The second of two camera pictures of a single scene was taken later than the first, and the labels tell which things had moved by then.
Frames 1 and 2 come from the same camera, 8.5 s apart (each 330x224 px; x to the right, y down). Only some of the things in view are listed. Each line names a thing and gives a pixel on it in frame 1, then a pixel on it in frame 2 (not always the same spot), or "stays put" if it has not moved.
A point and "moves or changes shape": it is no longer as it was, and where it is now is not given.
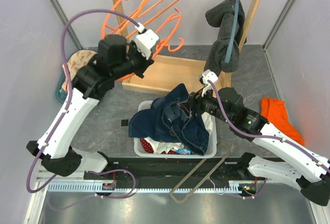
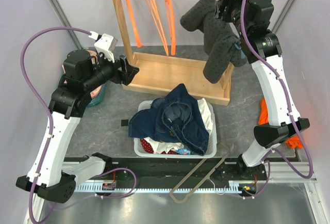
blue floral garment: [183, 151] stays put
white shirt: [161, 146] stays put
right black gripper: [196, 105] to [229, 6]
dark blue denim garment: [166, 121] stays put
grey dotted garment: [221, 16] moves or changes shape
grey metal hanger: [171, 195] stays put
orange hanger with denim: [174, 45] to [170, 6]
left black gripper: [146, 63] to [126, 76]
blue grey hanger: [235, 14] to [237, 40]
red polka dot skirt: [146, 146] stays put
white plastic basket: [141, 152] stays put
